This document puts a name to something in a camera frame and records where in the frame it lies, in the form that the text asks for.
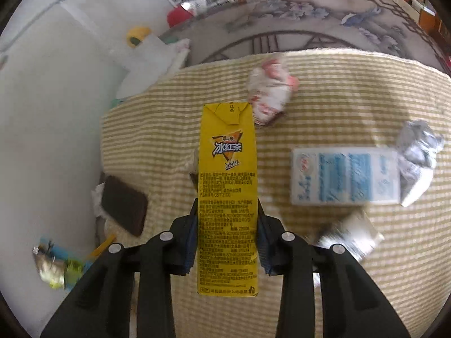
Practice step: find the crushed white carton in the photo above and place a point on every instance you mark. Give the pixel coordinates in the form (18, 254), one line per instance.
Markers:
(352, 236)

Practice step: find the red round object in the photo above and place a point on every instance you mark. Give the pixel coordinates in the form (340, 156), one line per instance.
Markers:
(179, 16)

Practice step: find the pink white snack wrapper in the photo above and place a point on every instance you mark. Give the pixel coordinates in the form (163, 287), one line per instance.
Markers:
(267, 91)

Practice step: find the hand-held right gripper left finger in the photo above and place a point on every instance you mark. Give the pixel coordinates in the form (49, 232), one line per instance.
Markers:
(191, 246)

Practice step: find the yellow checkered tablecloth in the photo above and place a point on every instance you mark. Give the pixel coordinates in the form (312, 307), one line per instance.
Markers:
(334, 105)

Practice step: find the white blue milk carton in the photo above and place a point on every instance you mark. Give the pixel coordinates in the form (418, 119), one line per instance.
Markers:
(338, 176)

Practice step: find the dark brown phone case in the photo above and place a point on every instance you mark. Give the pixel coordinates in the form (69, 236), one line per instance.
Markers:
(123, 204)

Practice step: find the colourful snack wrapper on floor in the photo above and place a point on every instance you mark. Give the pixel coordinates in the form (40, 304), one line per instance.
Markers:
(75, 267)

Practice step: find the grey paper ball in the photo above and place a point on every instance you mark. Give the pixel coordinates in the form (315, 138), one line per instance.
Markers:
(417, 155)

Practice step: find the white tissue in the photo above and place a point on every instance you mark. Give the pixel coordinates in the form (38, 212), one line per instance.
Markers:
(98, 200)

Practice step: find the yellow drink carton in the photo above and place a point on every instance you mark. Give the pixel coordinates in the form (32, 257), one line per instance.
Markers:
(227, 183)

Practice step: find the white cup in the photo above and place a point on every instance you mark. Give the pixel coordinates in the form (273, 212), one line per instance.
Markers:
(155, 52)

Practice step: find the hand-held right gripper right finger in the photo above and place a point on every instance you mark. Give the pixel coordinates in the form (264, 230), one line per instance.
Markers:
(264, 250)

